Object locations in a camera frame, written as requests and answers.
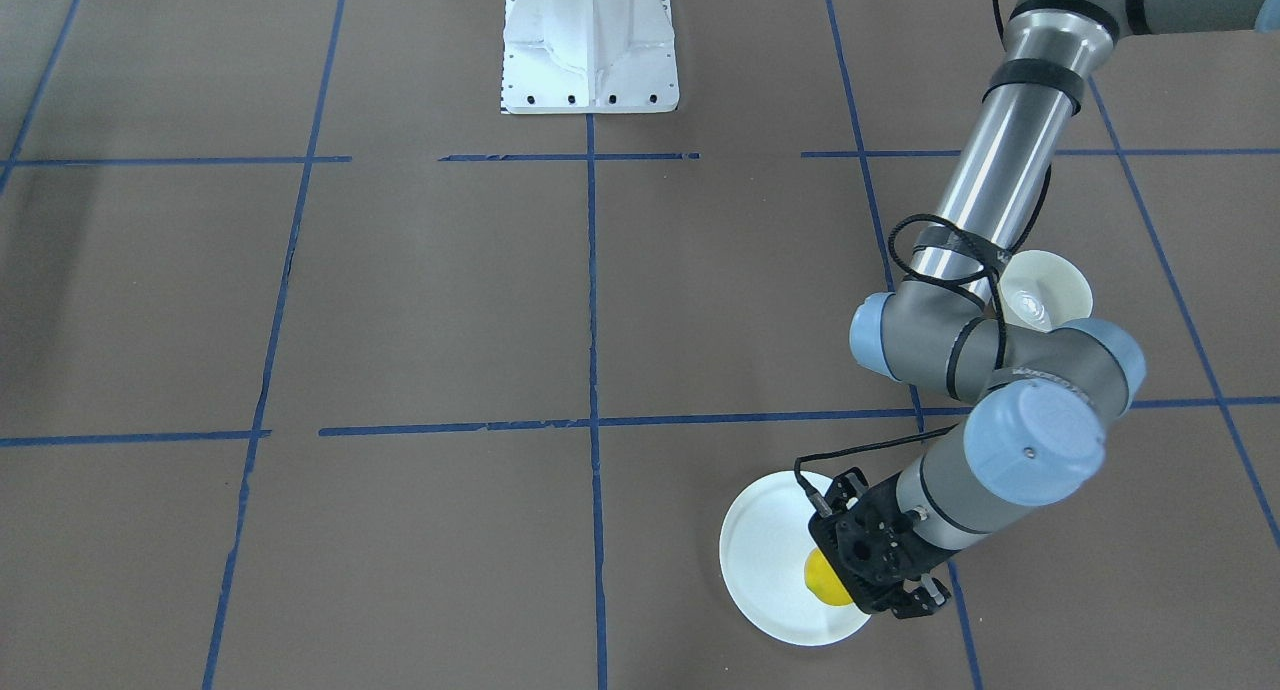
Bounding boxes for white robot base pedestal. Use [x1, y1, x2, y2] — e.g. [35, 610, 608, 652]
[500, 0, 681, 115]

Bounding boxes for yellow lemon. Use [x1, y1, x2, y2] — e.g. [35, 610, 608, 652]
[803, 548, 855, 607]

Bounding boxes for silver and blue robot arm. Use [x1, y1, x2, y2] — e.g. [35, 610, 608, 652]
[800, 0, 1277, 620]

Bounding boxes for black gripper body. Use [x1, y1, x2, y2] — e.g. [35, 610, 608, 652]
[808, 469, 951, 620]

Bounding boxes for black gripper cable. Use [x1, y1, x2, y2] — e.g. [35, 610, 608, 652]
[795, 0, 1051, 516]

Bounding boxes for white round plate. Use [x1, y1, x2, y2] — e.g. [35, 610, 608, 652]
[719, 471, 870, 646]

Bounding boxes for white bowl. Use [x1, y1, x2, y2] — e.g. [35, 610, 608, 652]
[998, 251, 1093, 333]

